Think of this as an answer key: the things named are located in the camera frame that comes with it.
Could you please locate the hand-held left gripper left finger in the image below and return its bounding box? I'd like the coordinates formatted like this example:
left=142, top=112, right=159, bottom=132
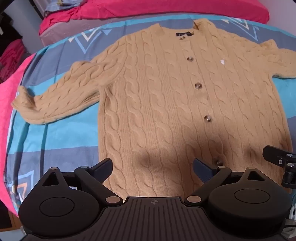
left=42, top=158, right=123, bottom=207

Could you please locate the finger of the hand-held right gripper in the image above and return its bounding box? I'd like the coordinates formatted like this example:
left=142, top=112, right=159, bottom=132
left=262, top=145, right=296, bottom=188

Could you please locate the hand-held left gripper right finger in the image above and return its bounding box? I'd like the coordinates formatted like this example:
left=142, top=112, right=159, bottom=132
left=184, top=158, right=270, bottom=207

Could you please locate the tan cable-knit cardigan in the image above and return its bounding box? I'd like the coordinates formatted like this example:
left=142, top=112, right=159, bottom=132
left=11, top=19, right=296, bottom=198

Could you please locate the dark red clothes pile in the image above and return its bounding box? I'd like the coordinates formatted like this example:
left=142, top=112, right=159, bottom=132
left=0, top=38, right=32, bottom=83

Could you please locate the blue patterned bed sheet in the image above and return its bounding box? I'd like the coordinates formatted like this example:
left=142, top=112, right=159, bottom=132
left=4, top=14, right=296, bottom=218

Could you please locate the red blanket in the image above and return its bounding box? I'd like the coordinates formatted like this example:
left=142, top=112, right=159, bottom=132
left=38, top=0, right=270, bottom=36

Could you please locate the light blue cloth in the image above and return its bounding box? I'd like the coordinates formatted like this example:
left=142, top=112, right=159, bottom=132
left=45, top=0, right=89, bottom=12

